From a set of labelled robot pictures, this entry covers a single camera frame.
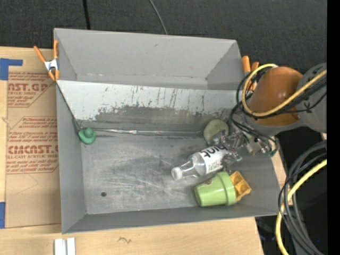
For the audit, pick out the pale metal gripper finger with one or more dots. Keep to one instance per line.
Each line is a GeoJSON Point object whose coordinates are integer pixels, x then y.
{"type": "Point", "coordinates": [221, 139]}
{"type": "Point", "coordinates": [234, 157]}

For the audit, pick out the clear plastic bottle white label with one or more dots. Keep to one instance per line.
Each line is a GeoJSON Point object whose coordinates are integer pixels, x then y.
{"type": "Point", "coordinates": [204, 161]}

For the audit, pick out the olive green round sponge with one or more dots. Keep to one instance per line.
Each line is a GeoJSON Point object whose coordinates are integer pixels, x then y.
{"type": "Point", "coordinates": [213, 129]}

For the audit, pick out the yellow toy block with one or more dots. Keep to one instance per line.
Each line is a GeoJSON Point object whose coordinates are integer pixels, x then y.
{"type": "Point", "coordinates": [242, 187]}

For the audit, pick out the light green plastic cup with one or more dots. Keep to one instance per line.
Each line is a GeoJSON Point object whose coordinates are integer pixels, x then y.
{"type": "Point", "coordinates": [212, 193]}

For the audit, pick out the grey metal bin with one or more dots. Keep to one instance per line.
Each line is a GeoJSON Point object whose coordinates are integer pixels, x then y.
{"type": "Point", "coordinates": [132, 169]}

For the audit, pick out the small green toy figure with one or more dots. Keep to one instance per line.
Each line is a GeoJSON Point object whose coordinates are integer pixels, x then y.
{"type": "Point", "coordinates": [87, 136]}

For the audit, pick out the brown cardboard board red print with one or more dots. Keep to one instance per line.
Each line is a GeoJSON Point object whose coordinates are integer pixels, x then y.
{"type": "Point", "coordinates": [32, 190]}

